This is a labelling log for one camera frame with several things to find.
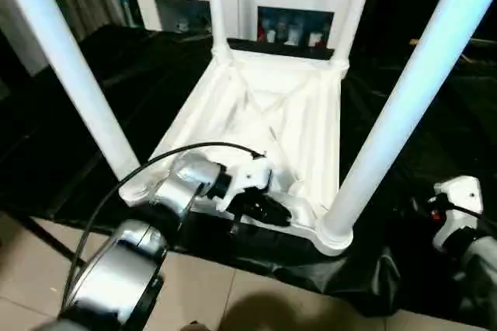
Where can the white plastic table leg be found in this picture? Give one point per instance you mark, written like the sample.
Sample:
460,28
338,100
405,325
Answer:
353,5
411,98
70,67
217,5

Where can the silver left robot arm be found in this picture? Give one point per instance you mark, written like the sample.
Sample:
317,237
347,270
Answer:
140,245

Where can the black work mat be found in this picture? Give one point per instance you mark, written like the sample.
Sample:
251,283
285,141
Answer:
62,113

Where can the black work table leg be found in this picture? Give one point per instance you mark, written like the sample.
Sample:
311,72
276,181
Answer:
43,238

